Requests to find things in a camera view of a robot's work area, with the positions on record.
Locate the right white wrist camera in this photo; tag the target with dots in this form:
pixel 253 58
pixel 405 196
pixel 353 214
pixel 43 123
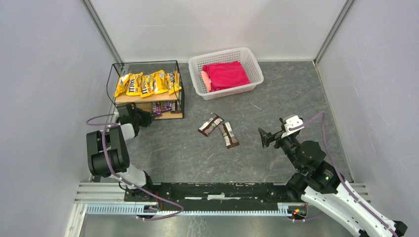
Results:
pixel 292 124

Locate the black wire wooden shelf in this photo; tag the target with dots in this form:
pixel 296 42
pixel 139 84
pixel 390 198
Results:
pixel 148 67

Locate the brown candy bag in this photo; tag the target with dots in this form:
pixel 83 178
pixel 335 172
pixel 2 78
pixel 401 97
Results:
pixel 228 135
pixel 210 124

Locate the yellow M&M bag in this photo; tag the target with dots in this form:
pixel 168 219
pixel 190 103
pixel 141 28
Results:
pixel 147 87
pixel 134 87

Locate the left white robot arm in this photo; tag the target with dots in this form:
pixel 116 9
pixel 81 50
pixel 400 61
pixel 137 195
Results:
pixel 107 153

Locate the yellow candy bag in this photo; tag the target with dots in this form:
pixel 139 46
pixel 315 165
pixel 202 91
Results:
pixel 159 82
pixel 122 84
pixel 173 82

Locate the brown candy bag lower shelf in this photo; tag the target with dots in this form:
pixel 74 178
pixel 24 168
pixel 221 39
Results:
pixel 176 108

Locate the purple candy bag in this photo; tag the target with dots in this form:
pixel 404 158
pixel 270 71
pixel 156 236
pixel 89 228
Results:
pixel 156 108

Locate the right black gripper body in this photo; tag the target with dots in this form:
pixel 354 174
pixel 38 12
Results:
pixel 274 137

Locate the white plastic basket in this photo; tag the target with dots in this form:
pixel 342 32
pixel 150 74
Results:
pixel 242 54

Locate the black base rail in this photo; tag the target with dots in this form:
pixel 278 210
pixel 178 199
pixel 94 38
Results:
pixel 233 197

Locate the purple brown M&M bag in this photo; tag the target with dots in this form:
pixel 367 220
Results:
pixel 166 106

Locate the pink folded cloth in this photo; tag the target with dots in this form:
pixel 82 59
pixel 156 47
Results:
pixel 220 76

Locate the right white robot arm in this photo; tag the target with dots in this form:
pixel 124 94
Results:
pixel 318 183

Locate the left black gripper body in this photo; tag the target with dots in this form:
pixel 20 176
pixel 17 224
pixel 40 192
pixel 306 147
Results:
pixel 141 116

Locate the brown candy bag top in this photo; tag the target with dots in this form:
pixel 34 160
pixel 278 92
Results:
pixel 210 124

